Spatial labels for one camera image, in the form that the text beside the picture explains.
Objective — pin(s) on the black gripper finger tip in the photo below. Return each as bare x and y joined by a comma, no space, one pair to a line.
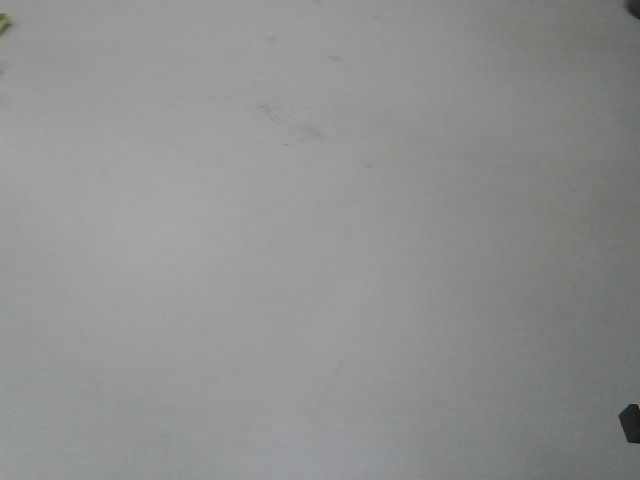
630,422

